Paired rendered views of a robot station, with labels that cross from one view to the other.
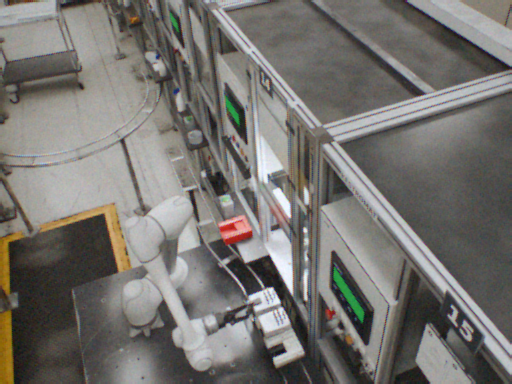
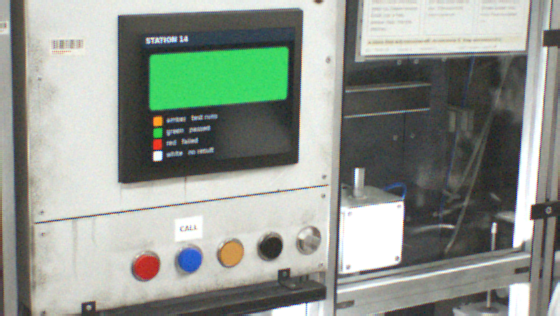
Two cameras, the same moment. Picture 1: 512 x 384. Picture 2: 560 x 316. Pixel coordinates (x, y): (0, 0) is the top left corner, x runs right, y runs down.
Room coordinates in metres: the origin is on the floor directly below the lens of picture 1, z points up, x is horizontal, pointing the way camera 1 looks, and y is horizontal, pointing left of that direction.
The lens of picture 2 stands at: (2.27, 1.50, 1.89)
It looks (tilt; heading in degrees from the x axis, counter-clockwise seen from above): 13 degrees down; 256
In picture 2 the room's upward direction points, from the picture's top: 2 degrees clockwise
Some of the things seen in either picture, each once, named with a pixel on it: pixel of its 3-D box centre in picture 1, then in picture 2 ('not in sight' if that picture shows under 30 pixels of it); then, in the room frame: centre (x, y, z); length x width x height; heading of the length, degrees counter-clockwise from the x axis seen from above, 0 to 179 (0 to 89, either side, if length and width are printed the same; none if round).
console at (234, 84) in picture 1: (258, 109); (151, 102); (2.05, -0.05, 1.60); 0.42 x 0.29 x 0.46; 18
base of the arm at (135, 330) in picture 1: (143, 319); not in sight; (1.53, 0.65, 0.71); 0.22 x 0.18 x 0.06; 18
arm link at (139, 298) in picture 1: (138, 299); not in sight; (1.55, 0.65, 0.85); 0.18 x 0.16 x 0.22; 136
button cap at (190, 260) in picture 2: not in sight; (188, 259); (2.02, 0.07, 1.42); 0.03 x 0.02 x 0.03; 18
